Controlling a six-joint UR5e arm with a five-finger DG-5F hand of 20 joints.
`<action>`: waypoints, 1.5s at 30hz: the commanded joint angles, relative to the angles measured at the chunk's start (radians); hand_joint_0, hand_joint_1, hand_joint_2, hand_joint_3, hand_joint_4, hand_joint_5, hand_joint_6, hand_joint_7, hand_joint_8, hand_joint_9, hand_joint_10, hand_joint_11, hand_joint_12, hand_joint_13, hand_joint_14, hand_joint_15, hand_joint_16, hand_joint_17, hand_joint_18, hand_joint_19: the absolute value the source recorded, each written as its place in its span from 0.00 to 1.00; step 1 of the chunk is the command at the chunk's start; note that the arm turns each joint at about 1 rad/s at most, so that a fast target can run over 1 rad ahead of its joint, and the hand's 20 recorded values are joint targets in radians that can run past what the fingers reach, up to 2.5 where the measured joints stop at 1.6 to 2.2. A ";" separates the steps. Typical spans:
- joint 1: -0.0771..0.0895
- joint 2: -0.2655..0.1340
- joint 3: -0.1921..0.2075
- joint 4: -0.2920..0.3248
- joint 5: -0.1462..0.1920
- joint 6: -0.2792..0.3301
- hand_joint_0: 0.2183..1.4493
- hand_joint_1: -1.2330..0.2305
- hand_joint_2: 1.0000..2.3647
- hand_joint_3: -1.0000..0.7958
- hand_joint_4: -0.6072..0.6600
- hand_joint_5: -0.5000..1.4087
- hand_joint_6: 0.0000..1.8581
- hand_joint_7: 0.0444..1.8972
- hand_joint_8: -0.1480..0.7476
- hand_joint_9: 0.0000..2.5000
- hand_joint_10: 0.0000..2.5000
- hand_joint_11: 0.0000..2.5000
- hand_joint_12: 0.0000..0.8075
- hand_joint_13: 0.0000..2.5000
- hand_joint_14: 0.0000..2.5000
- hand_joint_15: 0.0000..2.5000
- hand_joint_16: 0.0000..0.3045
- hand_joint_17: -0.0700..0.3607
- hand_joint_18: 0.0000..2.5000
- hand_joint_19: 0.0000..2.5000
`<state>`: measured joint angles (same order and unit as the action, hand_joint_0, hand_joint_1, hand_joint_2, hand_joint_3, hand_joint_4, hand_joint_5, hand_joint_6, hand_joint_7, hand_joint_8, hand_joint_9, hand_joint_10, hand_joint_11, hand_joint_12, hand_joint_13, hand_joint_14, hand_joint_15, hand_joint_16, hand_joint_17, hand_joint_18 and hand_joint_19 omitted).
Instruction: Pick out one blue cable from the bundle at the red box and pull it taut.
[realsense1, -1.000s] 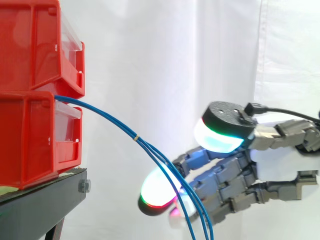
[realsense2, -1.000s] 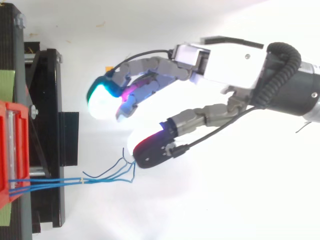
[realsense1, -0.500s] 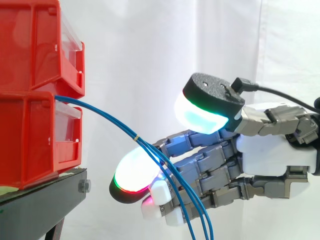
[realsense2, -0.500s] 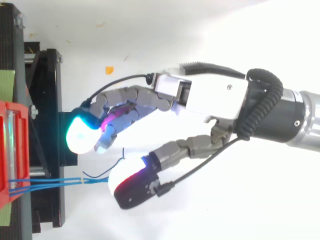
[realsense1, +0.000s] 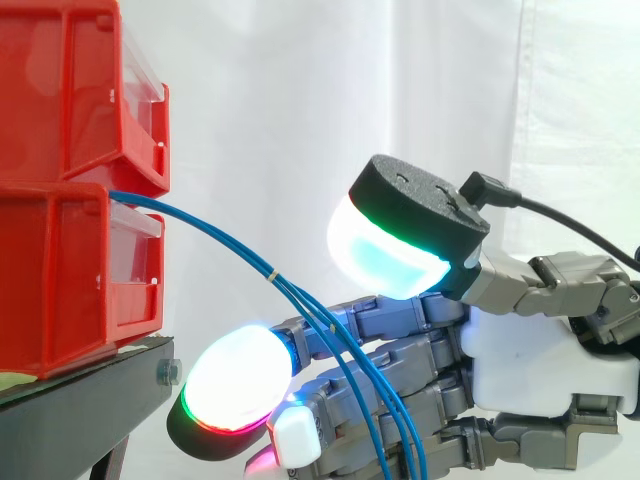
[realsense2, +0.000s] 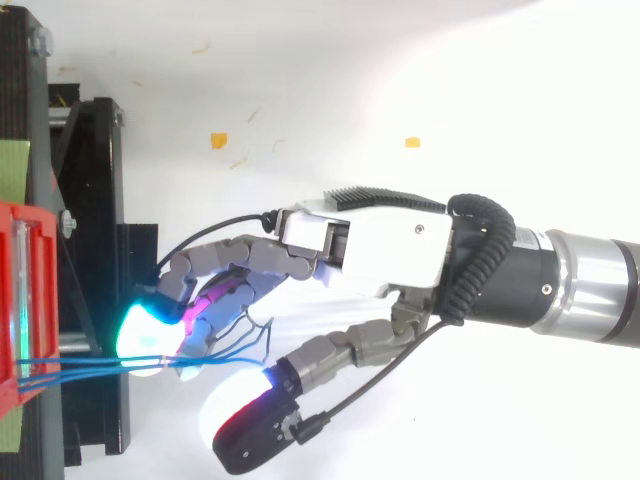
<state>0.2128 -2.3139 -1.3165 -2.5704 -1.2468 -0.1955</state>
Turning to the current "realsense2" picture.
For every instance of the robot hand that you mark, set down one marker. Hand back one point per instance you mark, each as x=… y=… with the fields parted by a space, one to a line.
x=385 y=240

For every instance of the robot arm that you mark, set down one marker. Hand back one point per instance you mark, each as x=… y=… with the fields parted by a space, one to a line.
x=560 y=285

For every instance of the black stand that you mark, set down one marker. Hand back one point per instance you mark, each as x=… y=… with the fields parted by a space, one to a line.
x=75 y=240

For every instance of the red bin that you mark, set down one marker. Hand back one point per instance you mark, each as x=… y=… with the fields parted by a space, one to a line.
x=27 y=305

